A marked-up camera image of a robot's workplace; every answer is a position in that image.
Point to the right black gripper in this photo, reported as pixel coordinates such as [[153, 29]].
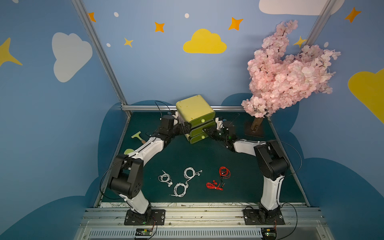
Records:
[[208, 130]]

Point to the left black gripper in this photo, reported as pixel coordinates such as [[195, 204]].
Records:
[[184, 128]]

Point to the green drawer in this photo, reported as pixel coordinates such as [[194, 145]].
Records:
[[200, 129], [202, 120], [198, 138]]

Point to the green three-drawer cabinet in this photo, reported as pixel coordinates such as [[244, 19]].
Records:
[[191, 108]]

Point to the red earphones coil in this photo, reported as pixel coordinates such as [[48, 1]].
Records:
[[224, 173]]

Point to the white earphones coil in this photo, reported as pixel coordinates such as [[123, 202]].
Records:
[[180, 190], [165, 178], [190, 173]]

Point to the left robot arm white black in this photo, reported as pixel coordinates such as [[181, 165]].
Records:
[[127, 171]]

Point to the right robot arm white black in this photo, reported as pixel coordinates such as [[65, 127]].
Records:
[[271, 161]]

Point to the red earphones lower bundle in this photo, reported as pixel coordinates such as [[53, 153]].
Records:
[[214, 185]]

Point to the pink blossom artificial tree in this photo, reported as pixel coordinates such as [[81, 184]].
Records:
[[279, 81]]

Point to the left green circuit board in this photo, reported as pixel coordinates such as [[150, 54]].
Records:
[[144, 233]]

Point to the green circuit board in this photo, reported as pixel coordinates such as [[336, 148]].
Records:
[[144, 233], [269, 234]]

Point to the right green circuit board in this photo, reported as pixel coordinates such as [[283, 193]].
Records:
[[269, 234]]

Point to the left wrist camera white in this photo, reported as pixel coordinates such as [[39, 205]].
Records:
[[175, 115]]

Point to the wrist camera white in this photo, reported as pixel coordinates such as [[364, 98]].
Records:
[[219, 122], [175, 115]]

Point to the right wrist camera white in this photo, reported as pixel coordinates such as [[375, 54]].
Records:
[[219, 122]]

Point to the green round paddle wooden handle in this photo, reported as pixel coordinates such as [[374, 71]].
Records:
[[128, 151]]

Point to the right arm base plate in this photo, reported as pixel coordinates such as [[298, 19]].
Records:
[[259, 217]]

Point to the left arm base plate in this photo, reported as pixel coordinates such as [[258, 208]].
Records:
[[150, 217]]

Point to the aluminium rail front frame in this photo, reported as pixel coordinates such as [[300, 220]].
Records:
[[203, 221]]

